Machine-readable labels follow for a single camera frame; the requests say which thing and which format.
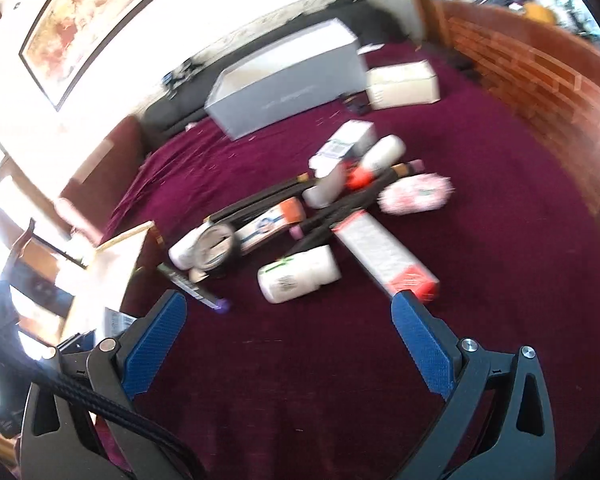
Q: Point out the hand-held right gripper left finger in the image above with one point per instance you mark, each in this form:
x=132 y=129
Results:
x=155 y=340

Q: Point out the yellow object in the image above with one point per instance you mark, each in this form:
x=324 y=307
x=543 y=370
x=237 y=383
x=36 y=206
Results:
x=537 y=12

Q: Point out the black stick with yellow tip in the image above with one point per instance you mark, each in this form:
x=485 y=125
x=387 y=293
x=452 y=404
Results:
x=260 y=199

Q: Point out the maroon blanket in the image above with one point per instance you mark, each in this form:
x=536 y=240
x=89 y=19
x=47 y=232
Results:
x=490 y=270

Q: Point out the framed wall painting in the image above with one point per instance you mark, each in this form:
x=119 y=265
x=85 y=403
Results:
x=90 y=15

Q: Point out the white paper tag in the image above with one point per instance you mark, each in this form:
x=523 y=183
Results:
x=369 y=49

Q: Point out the white carton with barcode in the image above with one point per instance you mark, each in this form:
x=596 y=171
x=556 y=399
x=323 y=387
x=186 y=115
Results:
x=342 y=142

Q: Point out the orange and white toothpaste box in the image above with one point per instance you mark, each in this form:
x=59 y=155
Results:
x=267 y=223

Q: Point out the large grey open box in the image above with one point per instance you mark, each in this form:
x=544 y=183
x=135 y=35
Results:
x=290 y=80

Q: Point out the long red and white box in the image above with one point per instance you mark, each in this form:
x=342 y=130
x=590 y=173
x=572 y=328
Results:
x=385 y=255

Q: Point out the white bottle with green label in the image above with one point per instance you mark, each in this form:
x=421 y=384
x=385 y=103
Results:
x=297 y=275

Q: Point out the white bottle with orange cap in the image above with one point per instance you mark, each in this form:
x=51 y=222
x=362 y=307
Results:
x=382 y=157

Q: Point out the plain white bottle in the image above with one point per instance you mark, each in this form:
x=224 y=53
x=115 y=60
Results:
x=182 y=252

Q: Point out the pink patterned packet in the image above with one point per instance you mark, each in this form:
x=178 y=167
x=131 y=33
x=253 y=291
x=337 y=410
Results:
x=415 y=194

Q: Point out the cream cardboard box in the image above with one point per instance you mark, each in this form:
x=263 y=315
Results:
x=405 y=87

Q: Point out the black pen with purple tip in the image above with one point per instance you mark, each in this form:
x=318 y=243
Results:
x=192 y=286

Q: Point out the wooden brick-pattern panel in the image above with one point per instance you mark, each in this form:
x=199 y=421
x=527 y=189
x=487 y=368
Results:
x=540 y=85

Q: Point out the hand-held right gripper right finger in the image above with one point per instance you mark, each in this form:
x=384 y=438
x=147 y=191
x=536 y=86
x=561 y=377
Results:
x=422 y=345

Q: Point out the small white bottle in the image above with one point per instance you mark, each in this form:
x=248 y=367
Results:
x=322 y=190

